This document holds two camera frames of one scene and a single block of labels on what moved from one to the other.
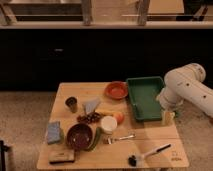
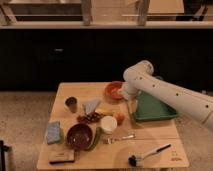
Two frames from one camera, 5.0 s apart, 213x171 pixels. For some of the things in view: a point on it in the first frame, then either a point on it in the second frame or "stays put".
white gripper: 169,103 → 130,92
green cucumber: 97,139 stays put
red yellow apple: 119,118 stays put
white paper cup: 108,124 stays put
